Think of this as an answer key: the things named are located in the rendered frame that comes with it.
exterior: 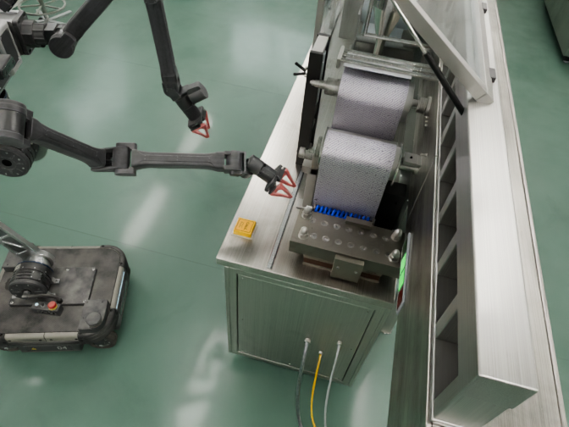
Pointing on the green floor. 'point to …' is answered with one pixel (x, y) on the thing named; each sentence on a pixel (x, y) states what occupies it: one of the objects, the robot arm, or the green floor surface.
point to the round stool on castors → (46, 11)
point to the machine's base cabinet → (299, 325)
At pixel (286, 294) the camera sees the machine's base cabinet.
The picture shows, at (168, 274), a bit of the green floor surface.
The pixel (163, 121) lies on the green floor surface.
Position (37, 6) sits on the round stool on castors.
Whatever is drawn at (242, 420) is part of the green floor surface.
